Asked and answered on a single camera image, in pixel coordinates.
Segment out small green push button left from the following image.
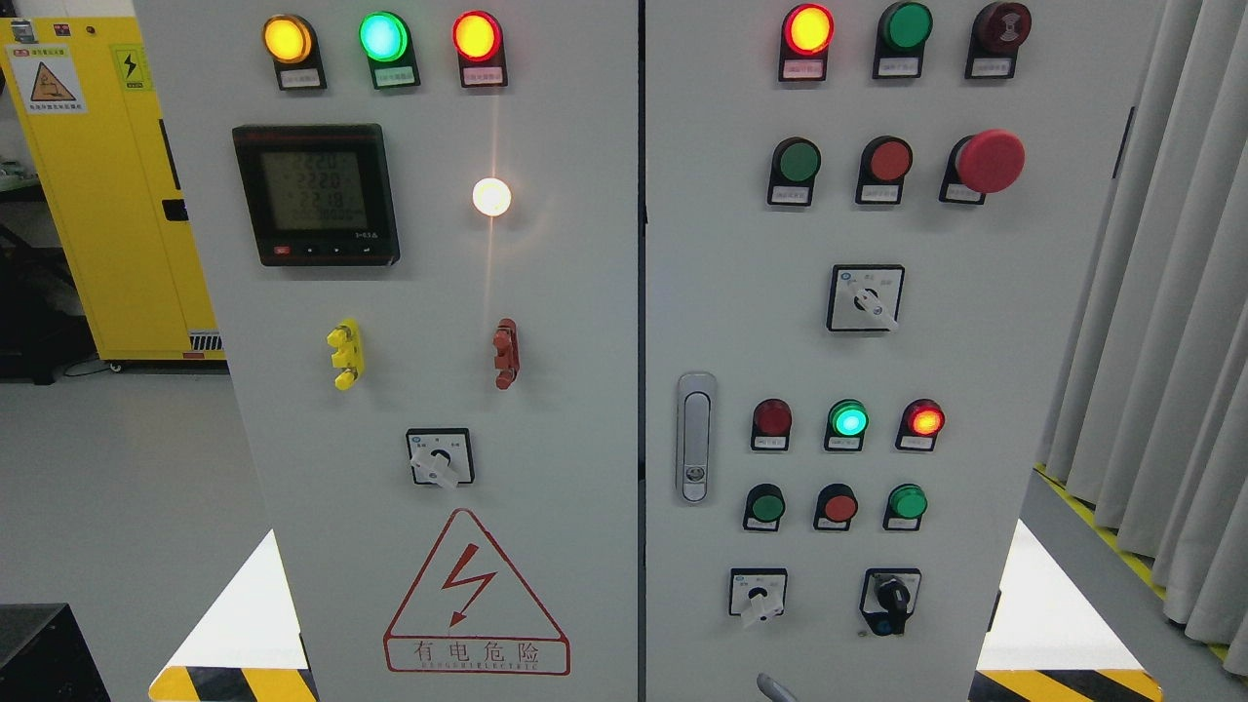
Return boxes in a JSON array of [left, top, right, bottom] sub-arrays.
[[743, 483, 786, 532]]

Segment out small green push button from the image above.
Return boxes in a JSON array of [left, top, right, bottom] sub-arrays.
[[743, 483, 786, 532], [881, 483, 930, 532]]

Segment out green start push button upper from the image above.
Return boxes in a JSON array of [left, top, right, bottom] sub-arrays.
[[765, 136, 822, 206]]

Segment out small red push button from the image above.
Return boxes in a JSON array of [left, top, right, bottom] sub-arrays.
[[812, 483, 859, 532]]

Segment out small green push button right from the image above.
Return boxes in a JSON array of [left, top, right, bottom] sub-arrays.
[[881, 483, 930, 532]]

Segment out red stop push button upper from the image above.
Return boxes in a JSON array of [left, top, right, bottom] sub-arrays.
[[854, 135, 914, 206]]

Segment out red emergency stop mushroom button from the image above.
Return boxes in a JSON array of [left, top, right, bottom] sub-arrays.
[[938, 129, 1027, 206]]

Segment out red test terminal block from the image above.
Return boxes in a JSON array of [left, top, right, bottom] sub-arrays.
[[490, 317, 520, 390]]

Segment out dark red small indicator light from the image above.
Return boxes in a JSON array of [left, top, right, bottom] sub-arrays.
[[750, 397, 792, 452]]

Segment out white lit indicator lamp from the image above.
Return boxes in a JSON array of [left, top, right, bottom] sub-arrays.
[[470, 176, 513, 217]]

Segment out green lit small indicator light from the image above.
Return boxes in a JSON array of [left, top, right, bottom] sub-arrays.
[[822, 397, 870, 452]]

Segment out left grey cabinet door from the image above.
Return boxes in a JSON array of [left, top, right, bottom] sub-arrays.
[[135, 1, 641, 701]]

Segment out grey cabinet door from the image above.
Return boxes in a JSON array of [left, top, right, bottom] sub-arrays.
[[643, 1, 1162, 701], [135, 1, 641, 701]]

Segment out right grey cabinet door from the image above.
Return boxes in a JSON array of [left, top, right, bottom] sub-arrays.
[[643, 1, 1162, 701]]

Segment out yellow test terminal block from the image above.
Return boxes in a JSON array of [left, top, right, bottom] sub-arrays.
[[326, 317, 366, 392]]

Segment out red electric hazard warning sticker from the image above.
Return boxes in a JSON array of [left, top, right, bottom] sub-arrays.
[[383, 508, 572, 677]]

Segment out red lit small indicator light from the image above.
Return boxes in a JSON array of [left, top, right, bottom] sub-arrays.
[[894, 397, 946, 452]]

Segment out black digital power meter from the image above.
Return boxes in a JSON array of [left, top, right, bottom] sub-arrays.
[[232, 122, 401, 267]]

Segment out red indicator light top left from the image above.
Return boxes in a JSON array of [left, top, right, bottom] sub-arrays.
[[451, 10, 509, 89]]

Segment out red indicator light top right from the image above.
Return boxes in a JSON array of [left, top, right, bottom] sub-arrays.
[[778, 2, 837, 82]]

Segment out green indicator light top left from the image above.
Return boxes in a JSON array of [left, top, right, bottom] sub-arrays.
[[358, 12, 422, 90]]

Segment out green unlit indicator top right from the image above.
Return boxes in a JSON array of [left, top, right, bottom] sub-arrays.
[[871, 1, 934, 80]]

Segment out yellow indicator light top left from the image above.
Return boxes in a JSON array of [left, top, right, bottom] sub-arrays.
[[262, 14, 329, 92]]

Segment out dark red buzzer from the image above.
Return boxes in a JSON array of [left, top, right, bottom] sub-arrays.
[[963, 1, 1033, 80]]

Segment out grey curtain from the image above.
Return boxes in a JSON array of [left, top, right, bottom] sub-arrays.
[[1041, 1, 1247, 676]]

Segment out yellow safety storage cabinet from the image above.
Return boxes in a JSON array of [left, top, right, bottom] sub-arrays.
[[2, 17, 223, 363]]

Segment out black box bottom left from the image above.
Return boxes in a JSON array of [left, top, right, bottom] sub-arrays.
[[1, 603, 110, 701]]

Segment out grey cabinet door handle lock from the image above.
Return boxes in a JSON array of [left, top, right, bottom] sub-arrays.
[[675, 371, 718, 505]]

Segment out left panel rotary selector switch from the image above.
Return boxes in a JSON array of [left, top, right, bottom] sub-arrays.
[[406, 428, 475, 488]]

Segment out upper right rotary selector switch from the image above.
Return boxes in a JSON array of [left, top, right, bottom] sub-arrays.
[[825, 265, 906, 332]]

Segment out lower white rotary selector switch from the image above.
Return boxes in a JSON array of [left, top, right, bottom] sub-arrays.
[[729, 567, 787, 628]]

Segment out black key selector switch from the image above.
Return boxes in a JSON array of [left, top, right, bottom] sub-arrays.
[[859, 567, 922, 637]]

